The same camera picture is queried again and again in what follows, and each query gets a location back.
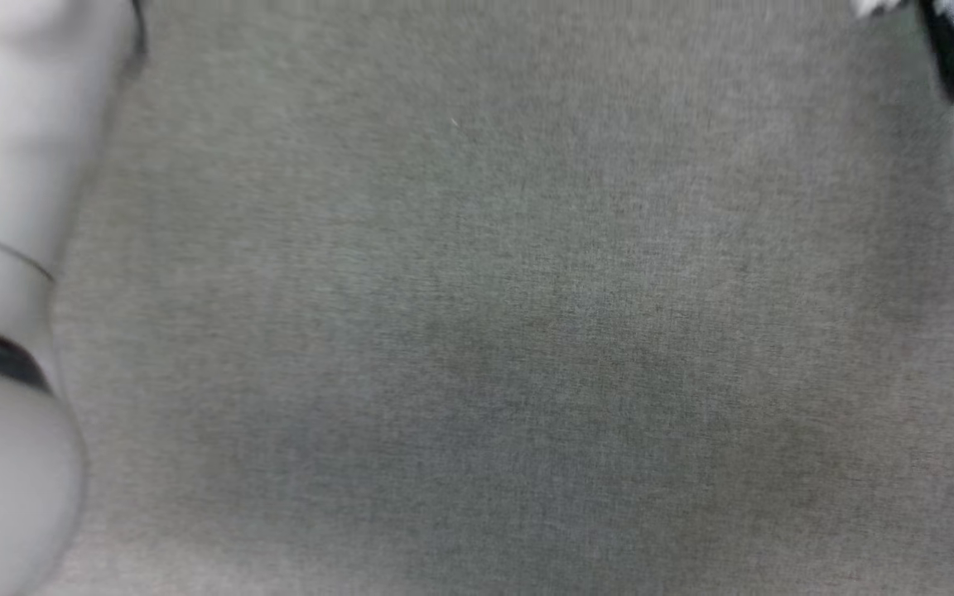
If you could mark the grey fabric sofa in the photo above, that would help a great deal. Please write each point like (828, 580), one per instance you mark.
(485, 331)

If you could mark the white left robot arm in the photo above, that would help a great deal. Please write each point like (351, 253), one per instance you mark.
(5, 248)

